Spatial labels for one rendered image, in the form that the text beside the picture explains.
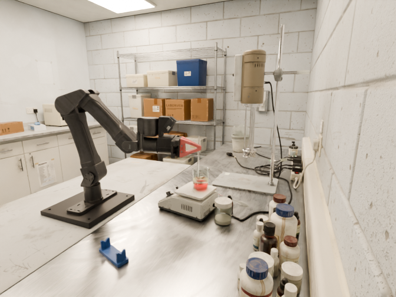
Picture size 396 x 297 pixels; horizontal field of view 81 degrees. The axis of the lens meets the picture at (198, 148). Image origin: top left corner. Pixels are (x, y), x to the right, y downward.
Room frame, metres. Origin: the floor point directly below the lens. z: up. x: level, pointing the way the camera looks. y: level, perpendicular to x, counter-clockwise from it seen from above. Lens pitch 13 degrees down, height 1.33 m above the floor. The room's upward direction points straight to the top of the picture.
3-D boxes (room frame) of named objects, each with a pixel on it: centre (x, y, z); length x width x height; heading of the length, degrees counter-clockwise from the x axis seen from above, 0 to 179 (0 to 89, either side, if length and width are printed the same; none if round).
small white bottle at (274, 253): (0.49, -0.18, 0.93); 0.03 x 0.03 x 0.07
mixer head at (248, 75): (1.10, -0.23, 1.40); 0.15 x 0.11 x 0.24; 67
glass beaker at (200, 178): (0.82, -0.01, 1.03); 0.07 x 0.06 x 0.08; 64
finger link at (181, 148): (0.82, 0.03, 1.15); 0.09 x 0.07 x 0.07; 86
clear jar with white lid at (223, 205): (0.73, -0.09, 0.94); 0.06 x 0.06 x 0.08
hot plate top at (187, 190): (0.81, 0.01, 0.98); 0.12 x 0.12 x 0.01; 59
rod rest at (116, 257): (0.56, 0.23, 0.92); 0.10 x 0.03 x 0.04; 50
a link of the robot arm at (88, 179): (0.85, 0.40, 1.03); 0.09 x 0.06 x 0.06; 174
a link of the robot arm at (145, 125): (0.83, 0.20, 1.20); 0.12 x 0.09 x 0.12; 84
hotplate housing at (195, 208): (0.83, 0.03, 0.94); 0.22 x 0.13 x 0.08; 59
